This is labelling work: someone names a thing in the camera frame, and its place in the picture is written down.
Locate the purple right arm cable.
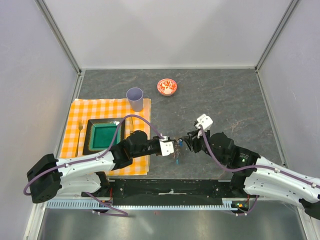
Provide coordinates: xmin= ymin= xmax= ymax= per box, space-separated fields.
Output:
xmin=199 ymin=127 xmax=320 ymax=217

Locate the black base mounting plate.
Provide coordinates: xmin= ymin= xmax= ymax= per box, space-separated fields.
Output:
xmin=92 ymin=178 xmax=248 ymax=200

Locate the black teal square plate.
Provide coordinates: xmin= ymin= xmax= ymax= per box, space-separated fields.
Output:
xmin=82 ymin=118 xmax=121 ymax=156

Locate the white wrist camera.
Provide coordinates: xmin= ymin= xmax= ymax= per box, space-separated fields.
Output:
xmin=159 ymin=136 xmax=175 ymax=157
xmin=194 ymin=114 xmax=214 ymax=139

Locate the silver fork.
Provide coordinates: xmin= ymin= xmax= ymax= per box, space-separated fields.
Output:
xmin=75 ymin=119 xmax=83 ymax=157

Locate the grey cable duct rail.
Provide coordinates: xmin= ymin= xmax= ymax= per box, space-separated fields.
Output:
xmin=46 ymin=198 xmax=238 ymax=211

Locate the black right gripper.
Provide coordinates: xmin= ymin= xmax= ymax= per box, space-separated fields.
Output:
xmin=181 ymin=126 xmax=226 ymax=165

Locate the red patterned ceramic bowl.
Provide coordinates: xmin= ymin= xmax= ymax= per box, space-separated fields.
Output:
xmin=156 ymin=78 xmax=178 ymax=96

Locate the black handled knife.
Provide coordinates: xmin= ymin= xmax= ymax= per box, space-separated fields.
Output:
xmin=128 ymin=116 xmax=134 ymax=135

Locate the orange checkered cloth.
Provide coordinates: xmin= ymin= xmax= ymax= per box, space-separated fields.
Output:
xmin=59 ymin=98 xmax=151 ymax=176

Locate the aluminium corner frame post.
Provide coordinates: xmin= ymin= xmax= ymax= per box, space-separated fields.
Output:
xmin=254 ymin=0 xmax=301 ymax=73

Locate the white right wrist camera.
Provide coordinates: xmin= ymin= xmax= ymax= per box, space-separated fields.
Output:
xmin=194 ymin=114 xmax=214 ymax=139

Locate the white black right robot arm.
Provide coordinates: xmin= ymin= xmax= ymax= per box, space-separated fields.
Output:
xmin=181 ymin=130 xmax=320 ymax=219

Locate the lilac plastic cup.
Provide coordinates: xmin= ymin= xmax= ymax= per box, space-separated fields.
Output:
xmin=126 ymin=87 xmax=144 ymax=112

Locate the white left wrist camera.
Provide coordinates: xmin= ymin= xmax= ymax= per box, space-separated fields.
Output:
xmin=159 ymin=136 xmax=175 ymax=157

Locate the metal chain keyring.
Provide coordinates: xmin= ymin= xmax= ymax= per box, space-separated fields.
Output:
xmin=173 ymin=138 xmax=183 ymax=160

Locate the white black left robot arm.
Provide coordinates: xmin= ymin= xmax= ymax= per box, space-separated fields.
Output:
xmin=24 ymin=130 xmax=177 ymax=204

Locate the left aluminium frame post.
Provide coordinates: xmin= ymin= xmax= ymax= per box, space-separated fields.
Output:
xmin=34 ymin=0 xmax=83 ymax=76

